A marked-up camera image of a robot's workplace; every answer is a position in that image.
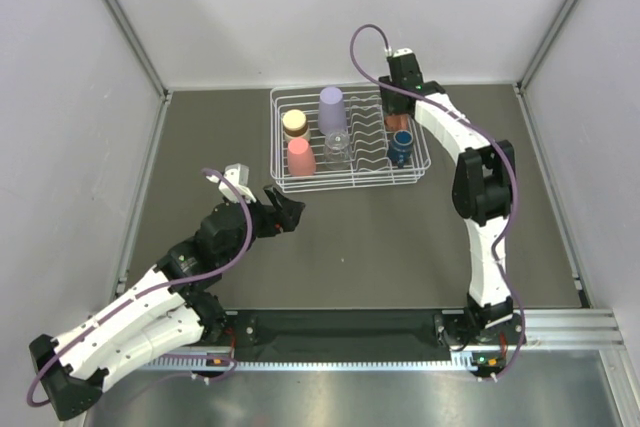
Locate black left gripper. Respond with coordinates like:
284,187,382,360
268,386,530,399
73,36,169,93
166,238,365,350
221,185,304,268

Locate pink plastic cup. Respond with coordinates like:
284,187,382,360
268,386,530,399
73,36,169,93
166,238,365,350
287,138,316,177

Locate pink handled mug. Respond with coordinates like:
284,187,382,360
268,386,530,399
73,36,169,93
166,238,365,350
384,114,410,133

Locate dark blue mug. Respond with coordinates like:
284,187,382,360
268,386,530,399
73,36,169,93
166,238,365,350
387,130,414,168

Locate clear plastic cup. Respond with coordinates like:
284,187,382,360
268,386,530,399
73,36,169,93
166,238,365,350
324,130,352,170

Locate lavender plastic cup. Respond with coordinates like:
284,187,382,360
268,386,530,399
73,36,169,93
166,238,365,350
318,86,347,135

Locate steel insulated tumbler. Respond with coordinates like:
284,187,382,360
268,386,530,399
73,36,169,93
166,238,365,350
281,109,311,142

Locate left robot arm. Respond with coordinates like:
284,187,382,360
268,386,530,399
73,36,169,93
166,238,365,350
29,186,305,422

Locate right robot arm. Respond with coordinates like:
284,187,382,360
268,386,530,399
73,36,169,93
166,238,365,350
379,49,515,344

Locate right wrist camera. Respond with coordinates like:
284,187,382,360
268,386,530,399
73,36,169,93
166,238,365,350
386,48,414,60

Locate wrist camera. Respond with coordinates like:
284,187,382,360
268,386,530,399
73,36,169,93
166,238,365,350
386,48,414,60
202,163,256,204

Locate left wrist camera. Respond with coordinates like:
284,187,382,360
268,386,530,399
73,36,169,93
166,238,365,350
202,163,256,204

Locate white wire dish rack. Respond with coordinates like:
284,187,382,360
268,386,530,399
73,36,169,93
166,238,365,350
270,83,431,193

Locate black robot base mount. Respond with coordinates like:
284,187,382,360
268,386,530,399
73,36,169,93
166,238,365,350
228,309,524,370

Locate slotted cable duct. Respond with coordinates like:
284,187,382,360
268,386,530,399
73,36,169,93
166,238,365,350
141,352,478,372

